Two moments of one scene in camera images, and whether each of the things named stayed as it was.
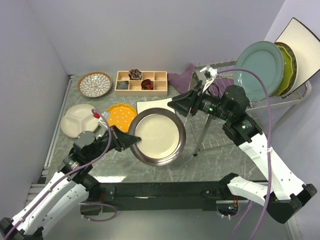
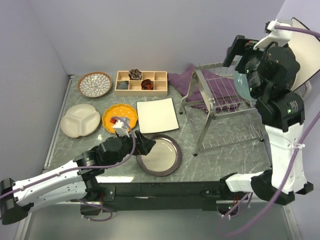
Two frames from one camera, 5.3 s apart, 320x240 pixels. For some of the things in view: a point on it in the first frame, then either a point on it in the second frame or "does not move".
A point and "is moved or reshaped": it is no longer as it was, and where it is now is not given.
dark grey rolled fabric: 123,86 does not move
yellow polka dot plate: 121,115 does not move
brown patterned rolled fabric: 135,74 does not move
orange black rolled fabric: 147,84 does not move
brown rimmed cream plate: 163,135 is moved or reshaped
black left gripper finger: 121,140 -> 146,146
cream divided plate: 78,118 does not move
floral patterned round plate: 94,84 does not move
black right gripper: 182,103 -> 238,48
